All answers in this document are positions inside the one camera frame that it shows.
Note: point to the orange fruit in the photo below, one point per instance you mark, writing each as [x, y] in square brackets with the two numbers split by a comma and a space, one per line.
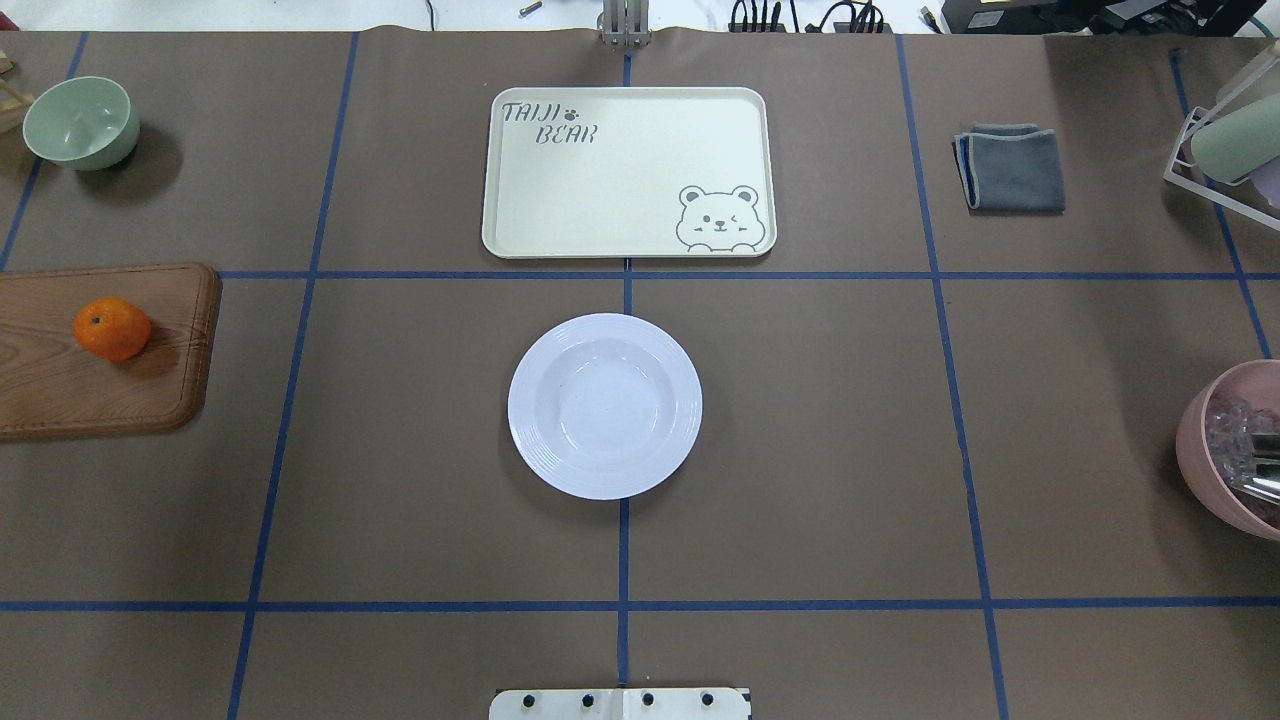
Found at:
[112, 328]

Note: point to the cream bear print tray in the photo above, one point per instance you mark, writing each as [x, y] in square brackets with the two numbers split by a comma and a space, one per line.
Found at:
[628, 172]

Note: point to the white round plate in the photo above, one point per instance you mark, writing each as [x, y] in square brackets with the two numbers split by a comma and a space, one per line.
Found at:
[605, 406]

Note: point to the folded grey cloth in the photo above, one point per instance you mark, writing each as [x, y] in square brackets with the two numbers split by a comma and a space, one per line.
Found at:
[1011, 168]

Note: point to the pink bowl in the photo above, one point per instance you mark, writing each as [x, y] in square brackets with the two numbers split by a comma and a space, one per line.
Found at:
[1257, 382]

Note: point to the wooden cutting board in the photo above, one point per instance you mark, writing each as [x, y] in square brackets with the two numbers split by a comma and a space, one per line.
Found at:
[52, 388]

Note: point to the light green bowl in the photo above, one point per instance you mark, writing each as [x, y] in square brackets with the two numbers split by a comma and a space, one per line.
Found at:
[83, 123]

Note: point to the metal scoop in bowl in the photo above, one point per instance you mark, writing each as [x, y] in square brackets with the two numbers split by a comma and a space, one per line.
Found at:
[1252, 465]

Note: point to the wooden cup rack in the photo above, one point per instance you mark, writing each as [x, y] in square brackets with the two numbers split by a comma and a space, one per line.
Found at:
[14, 103]

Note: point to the aluminium camera post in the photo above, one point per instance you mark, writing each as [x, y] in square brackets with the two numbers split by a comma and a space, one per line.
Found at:
[625, 23]

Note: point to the white wire cup rack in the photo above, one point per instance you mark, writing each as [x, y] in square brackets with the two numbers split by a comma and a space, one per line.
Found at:
[1255, 196]

